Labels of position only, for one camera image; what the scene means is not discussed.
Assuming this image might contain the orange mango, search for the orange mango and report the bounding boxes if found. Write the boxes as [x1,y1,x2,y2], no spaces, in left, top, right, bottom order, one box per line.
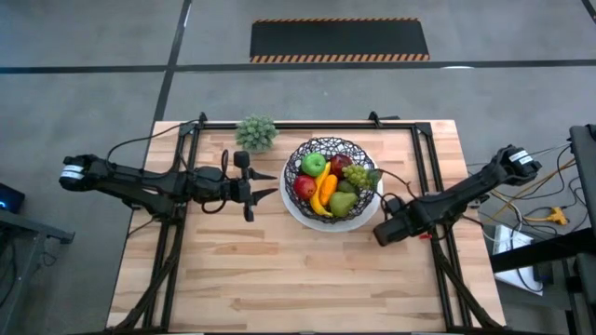
[318,173,339,207]

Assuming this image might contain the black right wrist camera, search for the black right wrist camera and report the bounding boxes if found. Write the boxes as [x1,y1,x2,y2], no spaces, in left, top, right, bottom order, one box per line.
[382,194,407,216]

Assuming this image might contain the dark red apple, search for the dark red apple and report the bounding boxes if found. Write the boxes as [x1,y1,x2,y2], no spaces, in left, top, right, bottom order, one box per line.
[329,153,355,181]

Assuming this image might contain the black side desk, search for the black side desk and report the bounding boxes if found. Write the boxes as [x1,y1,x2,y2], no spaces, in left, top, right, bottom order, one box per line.
[568,123,596,234]

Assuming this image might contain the grey metal stand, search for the grey metal stand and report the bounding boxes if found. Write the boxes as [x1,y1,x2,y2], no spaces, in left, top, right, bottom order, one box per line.
[0,208,75,335]

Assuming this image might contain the blue-lit black device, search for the blue-lit black device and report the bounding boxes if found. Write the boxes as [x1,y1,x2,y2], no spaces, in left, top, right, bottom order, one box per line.
[0,182,26,215]

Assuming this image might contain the white box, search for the white box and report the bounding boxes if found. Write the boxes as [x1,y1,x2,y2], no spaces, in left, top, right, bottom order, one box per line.
[492,221,545,297]

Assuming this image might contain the green grapes bunch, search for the green grapes bunch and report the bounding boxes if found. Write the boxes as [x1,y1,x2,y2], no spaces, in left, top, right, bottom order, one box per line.
[342,163,383,191]

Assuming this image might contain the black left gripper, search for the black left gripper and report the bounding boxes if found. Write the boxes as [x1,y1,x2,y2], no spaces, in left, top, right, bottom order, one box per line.
[223,167,279,222]

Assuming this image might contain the potted green plant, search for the potted green plant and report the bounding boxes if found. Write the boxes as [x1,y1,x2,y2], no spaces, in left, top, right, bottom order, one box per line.
[235,114,279,154]

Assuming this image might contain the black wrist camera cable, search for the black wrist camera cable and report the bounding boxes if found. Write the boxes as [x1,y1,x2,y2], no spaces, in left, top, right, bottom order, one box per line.
[200,148,230,215]
[376,167,420,220]

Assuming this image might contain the yellow banana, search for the yellow banana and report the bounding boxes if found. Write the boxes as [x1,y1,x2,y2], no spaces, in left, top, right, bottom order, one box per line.
[309,161,334,219]

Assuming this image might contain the red pomegranate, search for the red pomegranate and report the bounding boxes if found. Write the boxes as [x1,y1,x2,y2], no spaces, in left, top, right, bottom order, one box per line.
[292,174,318,202]

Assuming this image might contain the black aluminium frame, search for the black aluminium frame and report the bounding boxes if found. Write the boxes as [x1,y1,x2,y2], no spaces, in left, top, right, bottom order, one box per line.
[109,111,507,334]

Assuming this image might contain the yellow power plug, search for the yellow power plug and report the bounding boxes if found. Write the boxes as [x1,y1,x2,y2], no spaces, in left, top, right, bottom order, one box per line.
[523,207,570,227]

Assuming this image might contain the black hazard-striped floor mat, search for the black hazard-striped floor mat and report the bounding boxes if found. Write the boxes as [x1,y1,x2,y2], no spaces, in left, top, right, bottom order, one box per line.
[249,17,431,64]

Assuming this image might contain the white round plate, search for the white round plate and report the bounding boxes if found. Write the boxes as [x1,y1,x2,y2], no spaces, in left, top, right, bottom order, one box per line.
[278,157,385,234]

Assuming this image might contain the green apple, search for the green apple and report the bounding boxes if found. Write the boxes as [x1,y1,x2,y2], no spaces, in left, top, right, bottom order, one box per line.
[300,152,328,178]

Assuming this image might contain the black wire basket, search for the black wire basket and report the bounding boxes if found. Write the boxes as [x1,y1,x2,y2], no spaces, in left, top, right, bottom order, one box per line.
[282,136,377,224]

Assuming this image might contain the black crossbar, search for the black crossbar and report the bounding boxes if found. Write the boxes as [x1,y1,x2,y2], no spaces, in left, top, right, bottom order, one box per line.
[488,227,596,274]

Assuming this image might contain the tan cable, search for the tan cable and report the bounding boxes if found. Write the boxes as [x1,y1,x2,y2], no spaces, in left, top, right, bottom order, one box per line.
[488,157,578,222]

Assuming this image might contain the green pear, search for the green pear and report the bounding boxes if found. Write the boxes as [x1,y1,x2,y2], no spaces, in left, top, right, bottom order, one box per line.
[328,191,359,219]

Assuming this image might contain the grey cable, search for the grey cable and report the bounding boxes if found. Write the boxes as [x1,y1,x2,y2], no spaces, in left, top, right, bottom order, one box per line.
[106,119,199,162]

